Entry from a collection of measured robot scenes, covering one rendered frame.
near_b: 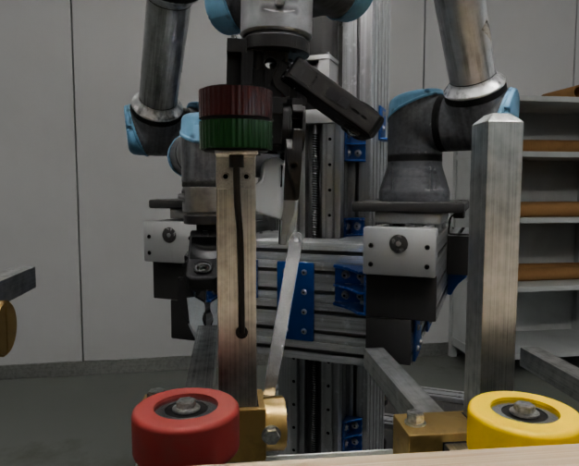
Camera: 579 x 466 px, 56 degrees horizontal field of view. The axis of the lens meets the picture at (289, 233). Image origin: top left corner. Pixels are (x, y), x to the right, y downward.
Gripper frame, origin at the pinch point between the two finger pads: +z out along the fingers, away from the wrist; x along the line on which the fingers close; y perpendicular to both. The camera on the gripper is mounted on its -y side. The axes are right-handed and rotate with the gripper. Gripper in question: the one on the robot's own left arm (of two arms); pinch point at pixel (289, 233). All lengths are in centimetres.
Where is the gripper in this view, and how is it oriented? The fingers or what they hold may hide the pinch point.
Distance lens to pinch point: 58.3
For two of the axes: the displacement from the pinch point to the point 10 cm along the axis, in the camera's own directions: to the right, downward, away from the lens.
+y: -9.9, -0.2, -1.1
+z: -0.3, 10.0, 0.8
